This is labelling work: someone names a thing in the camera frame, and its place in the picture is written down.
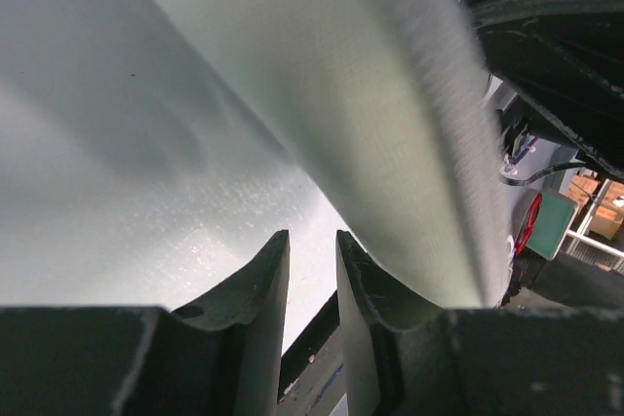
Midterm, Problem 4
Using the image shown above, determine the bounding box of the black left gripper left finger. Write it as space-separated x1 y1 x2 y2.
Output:
1 231 290 415

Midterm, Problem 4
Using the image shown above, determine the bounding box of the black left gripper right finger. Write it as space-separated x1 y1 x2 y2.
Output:
336 231 623 415

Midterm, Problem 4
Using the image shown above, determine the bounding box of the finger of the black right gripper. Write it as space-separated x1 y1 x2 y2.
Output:
464 0 623 177

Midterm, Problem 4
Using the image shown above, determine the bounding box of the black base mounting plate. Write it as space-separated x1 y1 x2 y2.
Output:
277 291 339 403

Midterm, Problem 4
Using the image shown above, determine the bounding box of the pale green glasses case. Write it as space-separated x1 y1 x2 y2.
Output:
154 0 511 308

